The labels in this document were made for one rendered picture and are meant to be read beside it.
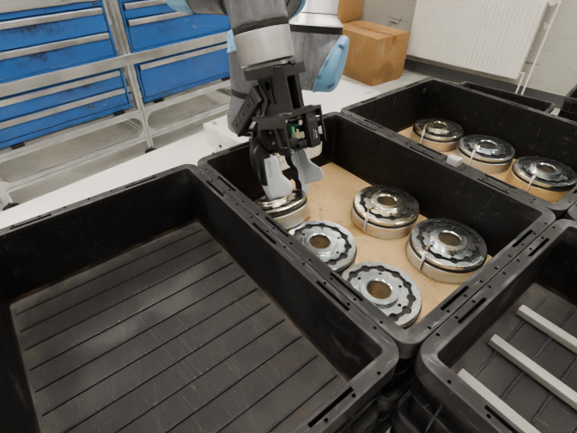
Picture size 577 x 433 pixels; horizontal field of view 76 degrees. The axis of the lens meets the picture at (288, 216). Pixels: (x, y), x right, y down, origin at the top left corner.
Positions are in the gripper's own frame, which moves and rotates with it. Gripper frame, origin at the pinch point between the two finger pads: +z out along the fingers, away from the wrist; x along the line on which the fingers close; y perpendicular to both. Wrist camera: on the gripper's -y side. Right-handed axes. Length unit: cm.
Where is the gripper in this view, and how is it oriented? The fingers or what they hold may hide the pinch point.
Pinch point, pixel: (289, 198)
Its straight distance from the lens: 59.3
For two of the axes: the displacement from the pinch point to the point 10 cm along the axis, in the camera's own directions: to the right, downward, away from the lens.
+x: 7.5, -4.0, 5.3
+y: 6.3, 1.8, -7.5
